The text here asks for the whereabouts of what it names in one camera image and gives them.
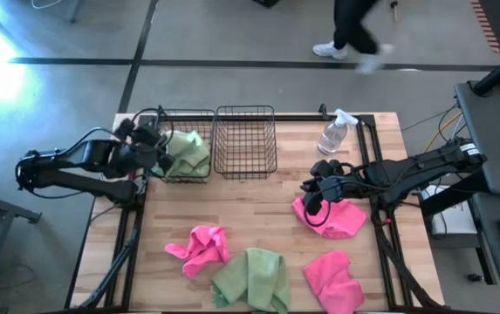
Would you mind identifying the black table frame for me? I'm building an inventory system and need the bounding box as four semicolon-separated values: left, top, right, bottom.
64;112;441;314

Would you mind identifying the clear spray bottle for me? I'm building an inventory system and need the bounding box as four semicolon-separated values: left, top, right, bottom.
317;108;360;157

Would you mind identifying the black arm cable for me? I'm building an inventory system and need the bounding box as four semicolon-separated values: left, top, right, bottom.
303;187;333;229
55;106;167;160

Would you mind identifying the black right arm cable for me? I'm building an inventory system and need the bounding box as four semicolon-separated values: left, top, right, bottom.
303;187;333;229

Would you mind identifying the grey desk shelf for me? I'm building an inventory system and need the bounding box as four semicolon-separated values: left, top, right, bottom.
469;191;500;304

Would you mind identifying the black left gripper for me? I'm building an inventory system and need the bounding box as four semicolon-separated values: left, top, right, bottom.
115;118;176;176

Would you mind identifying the green microfiber towel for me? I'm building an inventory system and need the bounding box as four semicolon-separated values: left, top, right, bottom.
152;129;212;178
210;247;291;314

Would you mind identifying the white shoe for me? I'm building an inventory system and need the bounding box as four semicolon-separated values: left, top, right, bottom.
356;43;394;75
312;41;349;61

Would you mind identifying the white box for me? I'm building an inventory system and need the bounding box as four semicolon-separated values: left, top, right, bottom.
421;185;480;239

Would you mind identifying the pink microfiber towel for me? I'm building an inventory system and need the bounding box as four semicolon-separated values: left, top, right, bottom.
291;195;367;240
164;225;231;279
302;249;366;314

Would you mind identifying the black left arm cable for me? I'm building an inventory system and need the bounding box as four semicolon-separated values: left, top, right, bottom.
55;106;167;160

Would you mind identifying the yellow cable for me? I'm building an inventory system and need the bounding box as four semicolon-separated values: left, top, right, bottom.
423;60;500;154

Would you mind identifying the grey desk top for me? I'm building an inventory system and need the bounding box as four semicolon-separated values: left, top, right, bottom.
454;80;500;195

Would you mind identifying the black wire basket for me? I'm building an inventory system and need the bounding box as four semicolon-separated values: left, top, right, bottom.
155;108;216;184
213;105;278;181

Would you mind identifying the walking person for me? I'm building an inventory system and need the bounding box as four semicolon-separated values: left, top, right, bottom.
312;0;394;75

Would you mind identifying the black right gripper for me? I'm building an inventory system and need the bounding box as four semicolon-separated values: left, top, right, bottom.
300;159;358;217

